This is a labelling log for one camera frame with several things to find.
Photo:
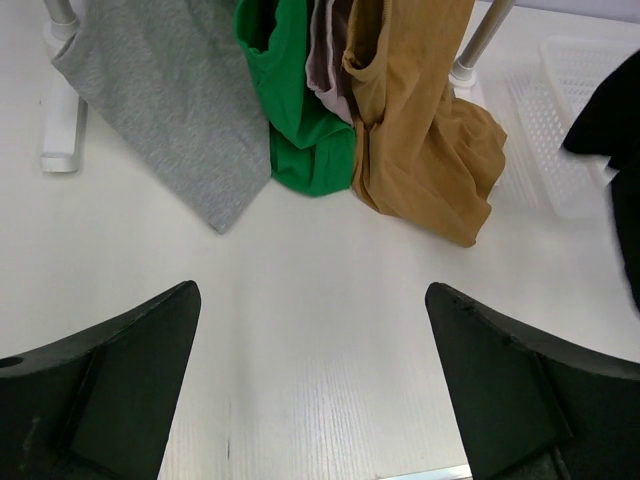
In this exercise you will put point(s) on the metal clothes rack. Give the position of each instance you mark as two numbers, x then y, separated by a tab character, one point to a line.
65	114

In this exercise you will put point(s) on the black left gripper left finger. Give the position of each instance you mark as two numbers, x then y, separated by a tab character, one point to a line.
99	404

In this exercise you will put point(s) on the green tank top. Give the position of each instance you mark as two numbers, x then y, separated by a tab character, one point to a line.
311	148

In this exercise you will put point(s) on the black tank top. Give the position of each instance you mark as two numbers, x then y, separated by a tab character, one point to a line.
608	126

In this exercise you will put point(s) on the mustard brown tank top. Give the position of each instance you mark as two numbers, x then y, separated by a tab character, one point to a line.
421	153

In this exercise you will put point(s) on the mauve pink tank top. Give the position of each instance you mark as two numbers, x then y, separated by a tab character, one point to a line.
327	42

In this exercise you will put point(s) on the white plastic laundry basket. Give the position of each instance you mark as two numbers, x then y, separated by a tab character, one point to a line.
565	76

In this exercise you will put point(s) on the grey tank top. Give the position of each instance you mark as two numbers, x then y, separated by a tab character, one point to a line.
171	80

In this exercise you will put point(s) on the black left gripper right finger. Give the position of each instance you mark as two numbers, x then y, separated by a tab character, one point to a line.
528	404

